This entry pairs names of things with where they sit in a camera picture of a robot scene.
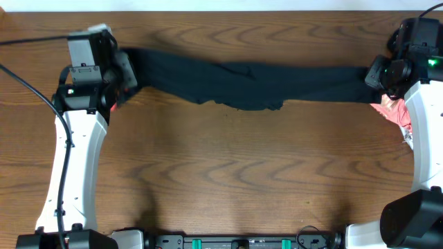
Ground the black leggings red waistband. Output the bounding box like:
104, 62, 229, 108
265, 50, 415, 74
124, 48, 381, 111

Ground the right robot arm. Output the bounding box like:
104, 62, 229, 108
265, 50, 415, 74
344, 17, 442, 249

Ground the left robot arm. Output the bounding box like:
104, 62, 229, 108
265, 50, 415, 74
16, 28, 143, 248

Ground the pink garment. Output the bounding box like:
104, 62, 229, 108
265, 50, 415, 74
370, 95, 413, 132

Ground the white floral garment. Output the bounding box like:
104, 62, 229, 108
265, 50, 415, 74
400, 127, 413, 149

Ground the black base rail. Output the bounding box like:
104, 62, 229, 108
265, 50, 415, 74
110, 226, 347, 249

